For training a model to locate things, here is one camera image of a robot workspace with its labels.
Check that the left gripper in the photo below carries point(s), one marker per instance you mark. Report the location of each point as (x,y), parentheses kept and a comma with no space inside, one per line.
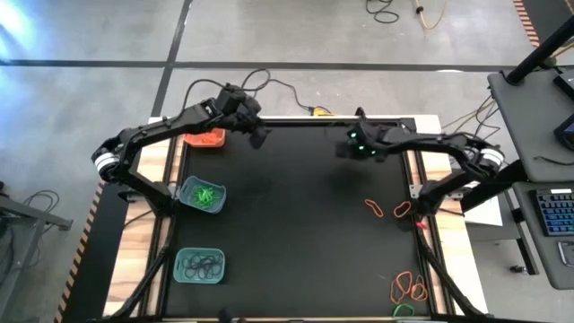
(244,116)

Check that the black floor mat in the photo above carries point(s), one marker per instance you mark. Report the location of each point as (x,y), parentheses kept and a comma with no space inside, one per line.
(103,251)

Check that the black metal table frame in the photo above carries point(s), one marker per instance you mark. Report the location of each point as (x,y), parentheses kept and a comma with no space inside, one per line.
(305,122)

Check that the silver metal bracket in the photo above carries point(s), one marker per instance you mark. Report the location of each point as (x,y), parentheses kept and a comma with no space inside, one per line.
(416,190)

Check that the blue-lit keyboard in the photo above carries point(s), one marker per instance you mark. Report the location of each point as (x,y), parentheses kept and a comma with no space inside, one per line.
(556,213)

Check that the teal plastic basket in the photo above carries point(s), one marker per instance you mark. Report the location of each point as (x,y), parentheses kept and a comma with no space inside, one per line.
(179,269)

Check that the white paper sheet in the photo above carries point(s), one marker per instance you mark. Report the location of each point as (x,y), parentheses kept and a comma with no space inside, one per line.
(486,213)

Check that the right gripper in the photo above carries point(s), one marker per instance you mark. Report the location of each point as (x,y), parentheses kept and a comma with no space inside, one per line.
(372,139)

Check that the grey metal stand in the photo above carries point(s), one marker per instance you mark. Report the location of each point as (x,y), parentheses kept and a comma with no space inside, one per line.
(27,213)

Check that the black tablet screen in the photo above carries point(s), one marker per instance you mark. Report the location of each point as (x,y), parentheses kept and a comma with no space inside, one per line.
(567,134)

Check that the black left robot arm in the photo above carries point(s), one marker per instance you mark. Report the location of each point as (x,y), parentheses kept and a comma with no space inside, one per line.
(148,134)

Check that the slate blue plastic basket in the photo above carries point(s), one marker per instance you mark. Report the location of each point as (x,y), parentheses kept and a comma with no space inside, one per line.
(184,197)

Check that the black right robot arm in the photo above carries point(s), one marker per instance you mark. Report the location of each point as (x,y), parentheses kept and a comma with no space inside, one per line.
(439,143)

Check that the grey keyboard desk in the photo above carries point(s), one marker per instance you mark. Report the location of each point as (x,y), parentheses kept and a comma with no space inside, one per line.
(538,260)

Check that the small black floor object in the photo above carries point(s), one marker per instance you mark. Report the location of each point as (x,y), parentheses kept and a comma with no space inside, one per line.
(518,269)

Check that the green rubber band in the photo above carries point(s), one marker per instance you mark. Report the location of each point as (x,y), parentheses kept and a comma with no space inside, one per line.
(211,197)
(206,204)
(199,195)
(207,190)
(403,305)
(216,194)

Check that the orange plastic basket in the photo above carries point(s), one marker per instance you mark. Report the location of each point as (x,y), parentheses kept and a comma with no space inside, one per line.
(193,141)

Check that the grey side desk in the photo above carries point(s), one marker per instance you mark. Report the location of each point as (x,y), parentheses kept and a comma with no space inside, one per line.
(529,125)

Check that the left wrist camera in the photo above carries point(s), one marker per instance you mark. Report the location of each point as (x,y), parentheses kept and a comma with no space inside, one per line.
(231,95)

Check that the black stand beam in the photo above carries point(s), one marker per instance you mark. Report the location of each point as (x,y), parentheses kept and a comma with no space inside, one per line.
(493,188)

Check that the yellow power plug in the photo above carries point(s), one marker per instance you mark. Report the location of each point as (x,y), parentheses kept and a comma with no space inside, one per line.
(322,112)

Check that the black stand pole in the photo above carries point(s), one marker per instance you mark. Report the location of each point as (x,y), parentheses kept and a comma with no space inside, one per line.
(538,54)

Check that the silver desk gadget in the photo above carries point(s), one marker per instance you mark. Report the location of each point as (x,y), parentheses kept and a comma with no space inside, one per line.
(565,255)

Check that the black frame foot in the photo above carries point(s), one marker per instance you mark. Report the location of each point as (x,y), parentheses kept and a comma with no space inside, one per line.
(360,112)

